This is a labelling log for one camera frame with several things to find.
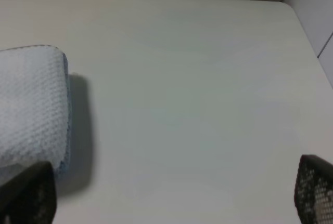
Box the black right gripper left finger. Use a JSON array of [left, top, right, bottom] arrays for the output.
[[1, 161, 57, 223]]

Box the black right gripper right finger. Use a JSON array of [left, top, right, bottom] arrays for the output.
[[294, 155, 332, 224]]

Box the blue white striped towel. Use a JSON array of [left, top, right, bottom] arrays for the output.
[[1, 45, 72, 183]]

